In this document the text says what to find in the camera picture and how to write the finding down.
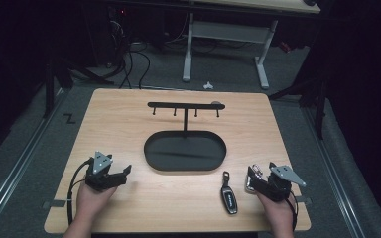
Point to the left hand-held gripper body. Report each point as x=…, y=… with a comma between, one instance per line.
x=100, y=178

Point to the metal floor rail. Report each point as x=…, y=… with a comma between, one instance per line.
x=334, y=172
x=13, y=172

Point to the black car key fob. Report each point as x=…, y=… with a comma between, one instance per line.
x=228, y=196

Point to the small red object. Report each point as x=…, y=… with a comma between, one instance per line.
x=284, y=46

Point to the black metal stand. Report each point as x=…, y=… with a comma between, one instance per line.
x=319, y=109
x=49, y=89

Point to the person's left hand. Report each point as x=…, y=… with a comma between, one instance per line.
x=92, y=202

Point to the white metal frame desk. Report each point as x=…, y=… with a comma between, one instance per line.
x=226, y=33

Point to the small white floor object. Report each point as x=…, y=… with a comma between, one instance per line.
x=208, y=86

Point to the grey tape strip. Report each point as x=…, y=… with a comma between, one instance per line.
x=54, y=204
x=306, y=200

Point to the black key rack with tray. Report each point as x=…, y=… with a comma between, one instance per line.
x=185, y=152

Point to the person's right hand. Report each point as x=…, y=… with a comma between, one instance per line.
x=278, y=213

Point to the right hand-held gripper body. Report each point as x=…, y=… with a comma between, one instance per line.
x=278, y=185

